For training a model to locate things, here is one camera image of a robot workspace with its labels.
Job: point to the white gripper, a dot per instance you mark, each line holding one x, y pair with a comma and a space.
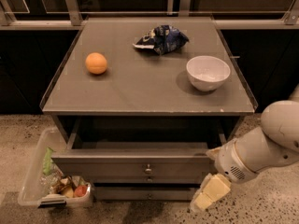
230, 162

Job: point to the grey top drawer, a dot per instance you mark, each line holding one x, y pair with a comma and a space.
131, 147

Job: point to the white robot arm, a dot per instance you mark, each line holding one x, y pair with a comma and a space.
275, 143

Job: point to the grey drawer cabinet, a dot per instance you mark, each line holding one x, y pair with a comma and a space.
140, 83

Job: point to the grey middle drawer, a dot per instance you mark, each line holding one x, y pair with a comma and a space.
152, 180

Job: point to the white ceramic bowl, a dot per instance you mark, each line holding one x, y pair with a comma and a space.
207, 73

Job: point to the red apple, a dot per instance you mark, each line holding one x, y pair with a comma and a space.
80, 191

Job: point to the blue crumpled chip bag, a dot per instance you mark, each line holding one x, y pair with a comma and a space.
162, 39

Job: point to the yellow food item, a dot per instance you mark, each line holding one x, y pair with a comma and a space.
68, 192

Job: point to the orange fruit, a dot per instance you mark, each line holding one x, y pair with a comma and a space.
96, 63

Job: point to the green snack packet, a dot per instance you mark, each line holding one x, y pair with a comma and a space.
47, 161

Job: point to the clear plastic bin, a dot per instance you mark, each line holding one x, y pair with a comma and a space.
44, 191

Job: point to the metal railing frame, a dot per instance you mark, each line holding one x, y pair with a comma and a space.
77, 10

